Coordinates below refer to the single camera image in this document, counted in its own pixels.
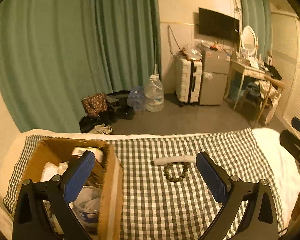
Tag wooden chair with clothes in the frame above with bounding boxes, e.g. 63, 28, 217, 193
239, 76, 286, 128

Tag brown cardboard box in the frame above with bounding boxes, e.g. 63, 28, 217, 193
19, 138, 123, 239

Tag white dressing table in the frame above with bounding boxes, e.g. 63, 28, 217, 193
224, 60, 272, 110

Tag oval white vanity mirror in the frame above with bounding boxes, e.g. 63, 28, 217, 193
240, 25, 258, 56

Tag silver mini fridge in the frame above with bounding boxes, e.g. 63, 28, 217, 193
199, 49, 230, 106

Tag white sneakers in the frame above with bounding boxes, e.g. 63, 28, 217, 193
89, 124, 113, 134

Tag right green curtain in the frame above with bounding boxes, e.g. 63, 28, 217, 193
241, 0, 272, 60

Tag green curtain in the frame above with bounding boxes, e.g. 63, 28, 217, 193
0, 0, 161, 133
241, 0, 272, 60

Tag brown patterned bag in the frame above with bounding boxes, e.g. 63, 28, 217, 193
81, 93, 108, 118

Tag white hard suitcase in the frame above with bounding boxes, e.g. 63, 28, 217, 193
175, 58, 203, 107

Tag large clear water jug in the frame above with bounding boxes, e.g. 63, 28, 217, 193
144, 74, 165, 112

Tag green bead bracelet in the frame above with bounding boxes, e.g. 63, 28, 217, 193
162, 162, 190, 183

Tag black wall television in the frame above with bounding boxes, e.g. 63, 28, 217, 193
198, 8, 239, 43

